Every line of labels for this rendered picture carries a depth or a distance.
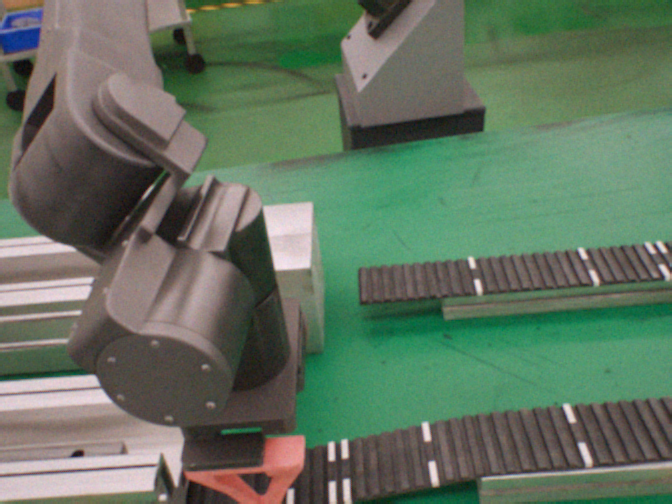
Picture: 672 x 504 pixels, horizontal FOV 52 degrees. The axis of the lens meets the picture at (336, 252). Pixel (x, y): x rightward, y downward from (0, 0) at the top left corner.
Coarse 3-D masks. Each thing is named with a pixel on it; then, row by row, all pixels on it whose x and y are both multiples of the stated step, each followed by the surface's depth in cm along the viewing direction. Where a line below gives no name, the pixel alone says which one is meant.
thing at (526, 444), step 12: (504, 420) 49; (516, 420) 48; (528, 420) 48; (516, 432) 47; (528, 432) 47; (516, 444) 46; (528, 444) 47; (540, 444) 47; (516, 456) 46; (528, 456) 46; (540, 456) 45; (528, 468) 45; (540, 468) 45
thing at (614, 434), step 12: (588, 408) 49; (600, 408) 48; (612, 408) 48; (600, 420) 47; (612, 420) 47; (600, 432) 47; (612, 432) 47; (624, 432) 46; (612, 444) 46; (624, 444) 46; (612, 456) 45; (624, 456) 45; (636, 456) 45
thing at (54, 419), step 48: (0, 384) 49; (48, 384) 49; (96, 384) 48; (0, 432) 49; (48, 432) 49; (96, 432) 49; (144, 432) 49; (0, 480) 42; (48, 480) 42; (96, 480) 42; (144, 480) 41
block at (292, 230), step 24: (288, 216) 62; (312, 216) 61; (288, 240) 59; (312, 240) 59; (288, 264) 56; (312, 264) 57; (288, 288) 56; (312, 288) 56; (312, 312) 58; (312, 336) 59
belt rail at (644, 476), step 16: (640, 464) 45; (656, 464) 45; (480, 480) 46; (496, 480) 45; (512, 480) 45; (528, 480) 45; (544, 480) 45; (560, 480) 45; (576, 480) 45; (592, 480) 45; (608, 480) 45; (624, 480) 45; (640, 480) 46; (656, 480) 46; (480, 496) 47; (496, 496) 46; (512, 496) 46; (528, 496) 46; (544, 496) 46; (560, 496) 46; (576, 496) 46; (592, 496) 46; (608, 496) 46
